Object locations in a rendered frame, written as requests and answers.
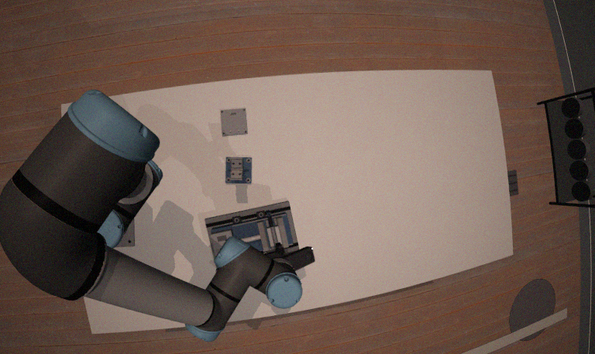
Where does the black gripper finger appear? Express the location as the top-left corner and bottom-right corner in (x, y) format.
(263, 242), (282, 253)

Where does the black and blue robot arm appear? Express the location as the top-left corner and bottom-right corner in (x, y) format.
(0, 89), (315, 342)

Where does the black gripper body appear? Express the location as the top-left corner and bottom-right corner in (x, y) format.
(264, 248), (286, 259)

